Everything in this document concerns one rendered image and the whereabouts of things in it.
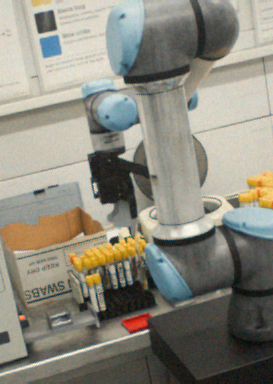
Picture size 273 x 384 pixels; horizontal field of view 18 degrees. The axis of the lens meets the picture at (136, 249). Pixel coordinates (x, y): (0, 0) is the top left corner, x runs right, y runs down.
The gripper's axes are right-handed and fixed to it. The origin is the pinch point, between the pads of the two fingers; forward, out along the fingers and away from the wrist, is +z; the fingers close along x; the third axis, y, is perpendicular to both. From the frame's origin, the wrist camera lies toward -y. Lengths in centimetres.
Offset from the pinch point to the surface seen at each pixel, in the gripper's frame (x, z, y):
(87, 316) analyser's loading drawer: 8.8, 14.2, 16.8
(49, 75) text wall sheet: -50, -33, 2
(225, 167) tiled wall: -51, 5, -45
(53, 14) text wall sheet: -49, -49, -2
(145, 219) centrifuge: -27.8, 7.0, -10.9
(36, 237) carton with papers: -44.5, 9.0, 16.4
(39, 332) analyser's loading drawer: 9.9, 14.2, 28.2
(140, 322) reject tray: 11.9, 18.0, 5.7
